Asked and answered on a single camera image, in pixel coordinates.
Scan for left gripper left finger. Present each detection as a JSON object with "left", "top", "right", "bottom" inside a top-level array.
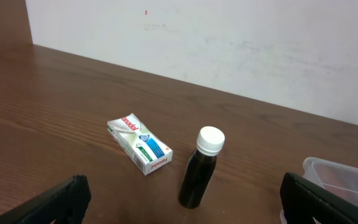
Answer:
[{"left": 0, "top": 175, "right": 91, "bottom": 224}]

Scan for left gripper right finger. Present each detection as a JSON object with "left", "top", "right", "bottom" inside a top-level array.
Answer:
[{"left": 280, "top": 172, "right": 358, "bottom": 224}]

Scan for clear plastic container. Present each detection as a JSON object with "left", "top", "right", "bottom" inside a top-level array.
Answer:
[{"left": 280, "top": 157, "right": 358, "bottom": 223}]

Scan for white green Panadol box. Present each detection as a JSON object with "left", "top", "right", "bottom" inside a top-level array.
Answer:
[{"left": 107, "top": 113, "right": 173, "bottom": 175}]

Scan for dark bottle white cap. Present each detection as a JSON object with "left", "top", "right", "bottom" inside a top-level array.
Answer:
[{"left": 178, "top": 126, "right": 225, "bottom": 208}]

